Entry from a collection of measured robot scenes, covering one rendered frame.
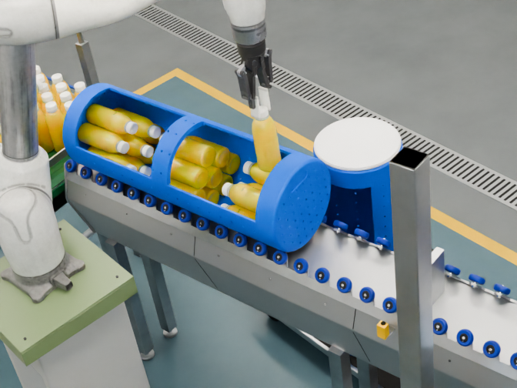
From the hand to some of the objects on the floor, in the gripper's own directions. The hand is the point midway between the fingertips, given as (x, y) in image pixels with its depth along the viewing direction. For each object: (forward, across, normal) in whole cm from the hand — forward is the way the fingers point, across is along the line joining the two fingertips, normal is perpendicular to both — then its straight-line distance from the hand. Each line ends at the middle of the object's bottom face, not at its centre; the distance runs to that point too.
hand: (259, 102), depth 263 cm
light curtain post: (+141, -33, -68) cm, 160 cm away
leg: (+142, +7, +74) cm, 161 cm away
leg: (+142, +7, -24) cm, 144 cm away
